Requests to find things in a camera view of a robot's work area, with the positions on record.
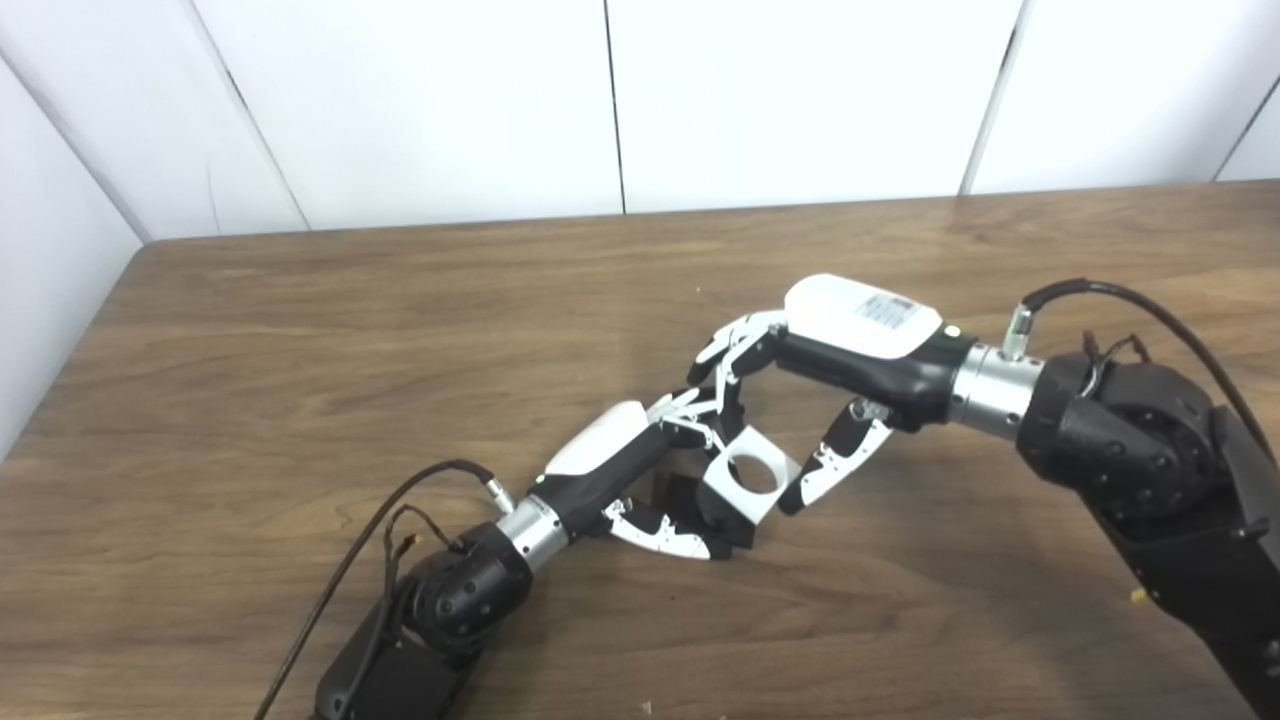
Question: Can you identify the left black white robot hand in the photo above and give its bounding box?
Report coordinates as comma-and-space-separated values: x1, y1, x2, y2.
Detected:
535, 385, 747, 562

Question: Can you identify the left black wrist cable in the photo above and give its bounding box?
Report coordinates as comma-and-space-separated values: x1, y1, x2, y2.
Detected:
254, 459, 517, 720

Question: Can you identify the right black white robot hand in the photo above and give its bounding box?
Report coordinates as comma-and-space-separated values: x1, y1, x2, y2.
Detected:
687, 274, 977, 518

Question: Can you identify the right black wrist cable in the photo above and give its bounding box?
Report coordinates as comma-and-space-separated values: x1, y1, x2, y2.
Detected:
1004, 278, 1278, 463

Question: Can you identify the thin left wrist wire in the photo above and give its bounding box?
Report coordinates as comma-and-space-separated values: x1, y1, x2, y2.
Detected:
382, 504, 467, 606

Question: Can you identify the thin wrist wire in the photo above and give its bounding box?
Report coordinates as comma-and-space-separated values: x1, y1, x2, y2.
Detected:
382, 504, 467, 606
1080, 331, 1154, 374

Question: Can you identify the white square piece with hole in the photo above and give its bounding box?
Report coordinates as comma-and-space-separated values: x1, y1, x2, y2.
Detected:
697, 425, 802, 526

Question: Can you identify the black peg with square base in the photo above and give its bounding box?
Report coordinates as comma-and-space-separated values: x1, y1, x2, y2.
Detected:
655, 470, 761, 550

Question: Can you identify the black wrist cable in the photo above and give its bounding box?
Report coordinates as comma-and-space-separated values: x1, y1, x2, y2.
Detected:
1004, 278, 1278, 463
254, 459, 517, 720

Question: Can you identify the thin right wrist wire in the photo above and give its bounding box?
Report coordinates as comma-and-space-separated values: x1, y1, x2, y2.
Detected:
1080, 331, 1154, 374

